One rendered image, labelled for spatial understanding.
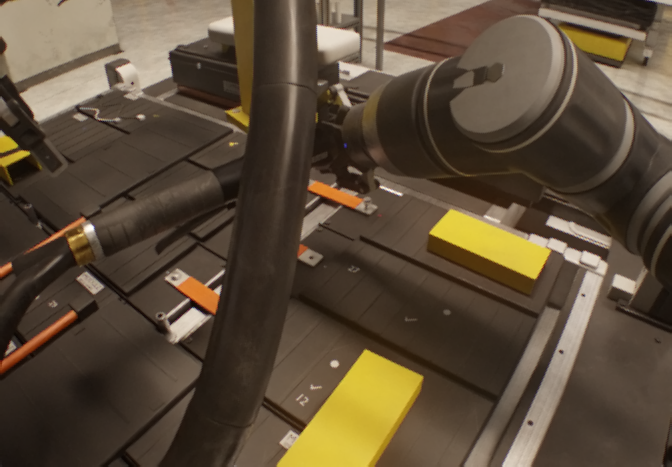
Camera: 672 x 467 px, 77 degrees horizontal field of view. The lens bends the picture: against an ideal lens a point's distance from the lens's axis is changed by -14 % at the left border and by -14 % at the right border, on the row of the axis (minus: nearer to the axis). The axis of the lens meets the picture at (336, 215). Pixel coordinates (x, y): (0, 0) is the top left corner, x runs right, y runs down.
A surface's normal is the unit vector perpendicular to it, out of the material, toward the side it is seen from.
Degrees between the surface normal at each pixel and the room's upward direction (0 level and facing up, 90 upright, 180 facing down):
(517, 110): 59
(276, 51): 46
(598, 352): 0
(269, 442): 0
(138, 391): 0
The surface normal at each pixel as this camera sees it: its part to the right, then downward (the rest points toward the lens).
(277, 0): -0.11, -0.12
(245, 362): 0.46, 0.04
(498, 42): -0.81, -0.28
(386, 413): -0.01, -0.79
